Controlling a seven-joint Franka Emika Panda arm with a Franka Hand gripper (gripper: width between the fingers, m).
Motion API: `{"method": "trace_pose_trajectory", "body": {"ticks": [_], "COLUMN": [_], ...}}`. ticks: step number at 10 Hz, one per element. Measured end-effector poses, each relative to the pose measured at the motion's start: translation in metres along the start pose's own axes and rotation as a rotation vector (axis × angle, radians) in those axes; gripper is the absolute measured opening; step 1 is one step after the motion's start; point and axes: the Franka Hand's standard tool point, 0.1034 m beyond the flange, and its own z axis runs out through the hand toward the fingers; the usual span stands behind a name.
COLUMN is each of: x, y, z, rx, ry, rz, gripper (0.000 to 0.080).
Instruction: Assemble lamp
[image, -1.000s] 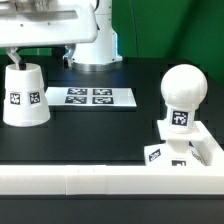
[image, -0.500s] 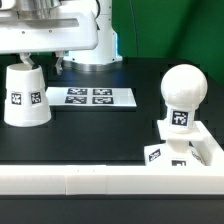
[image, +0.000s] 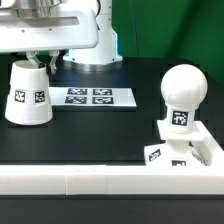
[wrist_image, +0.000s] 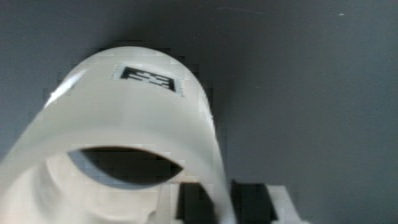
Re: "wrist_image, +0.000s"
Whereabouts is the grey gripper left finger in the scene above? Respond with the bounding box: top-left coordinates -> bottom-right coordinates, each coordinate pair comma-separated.
155,182 -> 217,224

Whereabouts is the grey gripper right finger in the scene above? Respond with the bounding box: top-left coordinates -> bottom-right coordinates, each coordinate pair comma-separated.
231,181 -> 310,224

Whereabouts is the white lamp shade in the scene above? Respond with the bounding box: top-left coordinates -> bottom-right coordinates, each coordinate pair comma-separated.
0,47 -> 237,224

